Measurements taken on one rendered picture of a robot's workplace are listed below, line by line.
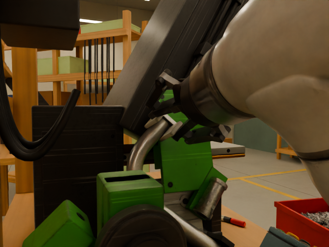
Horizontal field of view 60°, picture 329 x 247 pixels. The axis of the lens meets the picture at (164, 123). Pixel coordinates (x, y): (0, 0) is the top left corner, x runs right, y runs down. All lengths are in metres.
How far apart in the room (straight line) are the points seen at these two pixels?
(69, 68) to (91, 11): 6.47
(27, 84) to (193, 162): 0.88
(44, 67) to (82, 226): 3.90
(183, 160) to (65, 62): 3.37
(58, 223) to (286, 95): 0.20
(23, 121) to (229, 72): 1.12
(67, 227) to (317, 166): 0.20
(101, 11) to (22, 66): 8.99
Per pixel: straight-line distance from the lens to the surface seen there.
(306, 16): 0.20
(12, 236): 0.94
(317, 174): 0.27
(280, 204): 1.04
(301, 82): 0.21
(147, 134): 0.53
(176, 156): 0.58
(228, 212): 0.98
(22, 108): 1.30
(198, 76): 0.30
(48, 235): 0.26
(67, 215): 0.26
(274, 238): 0.74
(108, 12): 10.28
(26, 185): 1.34
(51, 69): 4.02
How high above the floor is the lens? 1.24
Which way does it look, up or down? 3 degrees down
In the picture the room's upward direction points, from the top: straight up
